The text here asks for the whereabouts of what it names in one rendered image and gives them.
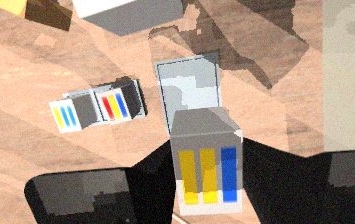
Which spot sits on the orange-handled screwdriver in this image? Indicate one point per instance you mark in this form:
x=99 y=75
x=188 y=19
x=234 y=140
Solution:
x=178 y=219

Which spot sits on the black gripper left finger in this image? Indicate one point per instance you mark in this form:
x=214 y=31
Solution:
x=141 y=194

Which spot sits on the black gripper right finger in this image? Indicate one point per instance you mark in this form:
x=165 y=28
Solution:
x=286 y=188

